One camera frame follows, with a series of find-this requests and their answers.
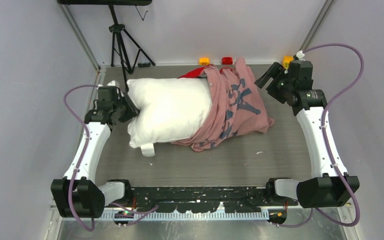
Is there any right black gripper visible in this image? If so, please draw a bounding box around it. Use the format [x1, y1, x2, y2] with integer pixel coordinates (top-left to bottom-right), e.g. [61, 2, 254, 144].
[254, 61, 293, 104]

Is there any white pillow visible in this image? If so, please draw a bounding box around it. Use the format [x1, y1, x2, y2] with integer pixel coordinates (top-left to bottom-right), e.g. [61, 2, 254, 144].
[127, 78, 212, 157]

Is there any pink printed pillowcase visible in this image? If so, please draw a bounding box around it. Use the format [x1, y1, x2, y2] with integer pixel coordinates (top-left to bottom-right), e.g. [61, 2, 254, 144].
[174, 57, 274, 152]

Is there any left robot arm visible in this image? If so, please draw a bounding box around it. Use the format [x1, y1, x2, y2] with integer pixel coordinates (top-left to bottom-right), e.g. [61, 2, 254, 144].
[51, 84, 139, 219]

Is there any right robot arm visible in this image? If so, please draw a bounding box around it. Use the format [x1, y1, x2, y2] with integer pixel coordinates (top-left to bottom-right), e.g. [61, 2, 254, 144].
[255, 60, 360, 208]

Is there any yellow green toy block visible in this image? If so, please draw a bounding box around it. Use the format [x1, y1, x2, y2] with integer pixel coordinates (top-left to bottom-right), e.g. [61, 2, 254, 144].
[282, 55, 294, 69]

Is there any small black floor object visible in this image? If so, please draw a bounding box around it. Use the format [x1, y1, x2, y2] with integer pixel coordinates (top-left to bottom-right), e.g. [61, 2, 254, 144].
[137, 62, 151, 68]

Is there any red toy block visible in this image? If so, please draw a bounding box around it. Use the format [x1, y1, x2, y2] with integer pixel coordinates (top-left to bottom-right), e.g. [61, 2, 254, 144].
[221, 56, 233, 65]

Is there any black tripod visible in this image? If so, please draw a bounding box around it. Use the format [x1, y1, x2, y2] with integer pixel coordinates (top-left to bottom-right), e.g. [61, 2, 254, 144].
[108, 5, 156, 90]

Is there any small yellow toy block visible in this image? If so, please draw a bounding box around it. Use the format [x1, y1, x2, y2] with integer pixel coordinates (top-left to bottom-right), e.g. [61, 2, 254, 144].
[198, 57, 210, 66]

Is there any black overhead bar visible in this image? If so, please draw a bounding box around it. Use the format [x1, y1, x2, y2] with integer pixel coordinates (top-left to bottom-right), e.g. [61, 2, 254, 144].
[57, 0, 152, 6]

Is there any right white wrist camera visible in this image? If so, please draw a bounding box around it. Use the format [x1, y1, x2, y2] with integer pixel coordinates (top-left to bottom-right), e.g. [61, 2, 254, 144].
[284, 50, 305, 73]

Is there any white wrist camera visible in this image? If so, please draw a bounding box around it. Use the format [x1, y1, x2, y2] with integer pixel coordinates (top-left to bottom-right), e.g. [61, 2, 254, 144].
[106, 80, 120, 95]
[284, 50, 305, 73]

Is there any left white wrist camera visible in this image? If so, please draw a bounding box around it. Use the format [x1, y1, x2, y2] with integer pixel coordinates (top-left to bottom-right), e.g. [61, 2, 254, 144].
[106, 80, 120, 95]

